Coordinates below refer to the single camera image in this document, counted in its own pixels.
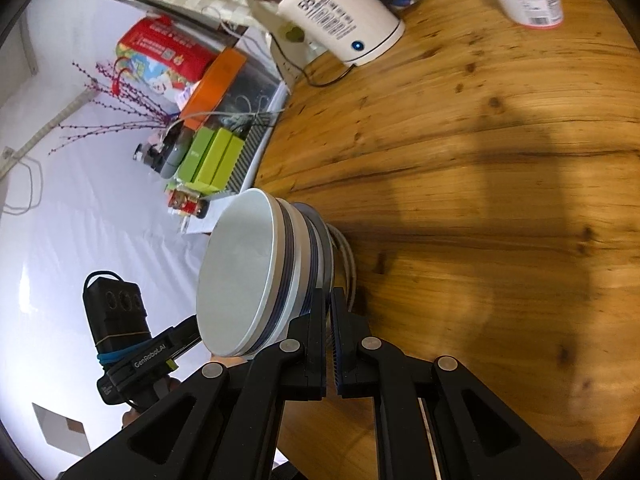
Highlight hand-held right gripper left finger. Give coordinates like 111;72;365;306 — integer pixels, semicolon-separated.
60;287;329;480

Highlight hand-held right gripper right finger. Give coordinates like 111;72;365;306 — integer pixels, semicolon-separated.
329;287;583;480

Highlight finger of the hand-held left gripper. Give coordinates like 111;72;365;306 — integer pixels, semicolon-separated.
164;314;204;359

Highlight large white bowl blue band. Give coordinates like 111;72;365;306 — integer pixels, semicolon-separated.
280;201;324;347

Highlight small white bowl blue band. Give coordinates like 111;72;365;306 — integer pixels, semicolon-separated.
194;188;297;360

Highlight small beige plate fish print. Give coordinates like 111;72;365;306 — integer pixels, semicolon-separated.
325;222;351;293

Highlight person's left hand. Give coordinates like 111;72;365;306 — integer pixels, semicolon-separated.
121;378;182;428

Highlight red printed jar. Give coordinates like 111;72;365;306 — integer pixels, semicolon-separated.
166;186;209;219

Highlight grey black handheld device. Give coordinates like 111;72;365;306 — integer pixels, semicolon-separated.
132;126;194;177

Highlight lime green flat box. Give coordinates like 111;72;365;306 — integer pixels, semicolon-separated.
219;131;248;194
197;127;237;194

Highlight zigzag patterned box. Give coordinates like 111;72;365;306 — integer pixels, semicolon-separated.
226;109;277;197

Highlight purple dried branches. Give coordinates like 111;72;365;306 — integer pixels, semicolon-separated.
47;59;177;157

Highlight orange lid storage box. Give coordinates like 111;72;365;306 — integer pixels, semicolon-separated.
177;48;292;127

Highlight red colourful printed package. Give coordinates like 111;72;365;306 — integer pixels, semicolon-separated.
114;15;222;97

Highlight white electric kettle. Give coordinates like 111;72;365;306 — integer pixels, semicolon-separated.
252;0;406;67

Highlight white wall cable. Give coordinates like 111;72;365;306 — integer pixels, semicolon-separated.
0;146;44;217

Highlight black kettle cable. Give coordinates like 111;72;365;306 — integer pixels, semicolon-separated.
294;61;359;89

